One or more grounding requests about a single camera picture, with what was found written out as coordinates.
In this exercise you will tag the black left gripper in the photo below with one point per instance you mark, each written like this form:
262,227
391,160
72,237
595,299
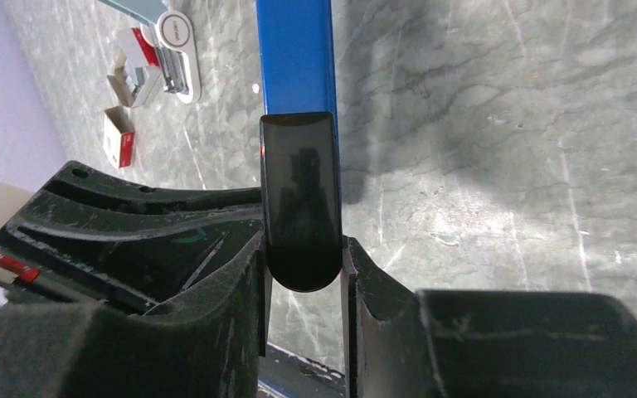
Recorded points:
89,236

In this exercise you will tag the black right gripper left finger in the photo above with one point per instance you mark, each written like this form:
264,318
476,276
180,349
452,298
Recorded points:
205,342

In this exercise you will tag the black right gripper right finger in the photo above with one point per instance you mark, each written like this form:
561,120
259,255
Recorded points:
479,343

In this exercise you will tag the red white staple box sleeve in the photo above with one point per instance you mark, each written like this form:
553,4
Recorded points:
118,137

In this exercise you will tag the light blue white stapler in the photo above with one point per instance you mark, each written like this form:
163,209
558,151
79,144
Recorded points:
170,33

